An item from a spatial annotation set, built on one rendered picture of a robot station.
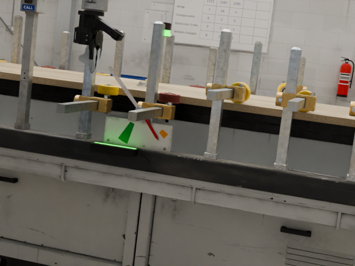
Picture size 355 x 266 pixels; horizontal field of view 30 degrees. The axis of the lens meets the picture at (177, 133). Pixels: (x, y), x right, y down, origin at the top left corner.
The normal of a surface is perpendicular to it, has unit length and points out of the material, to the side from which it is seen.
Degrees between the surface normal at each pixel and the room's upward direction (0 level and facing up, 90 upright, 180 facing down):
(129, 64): 90
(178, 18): 90
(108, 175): 90
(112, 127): 90
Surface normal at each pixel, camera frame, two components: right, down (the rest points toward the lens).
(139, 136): -0.26, 0.09
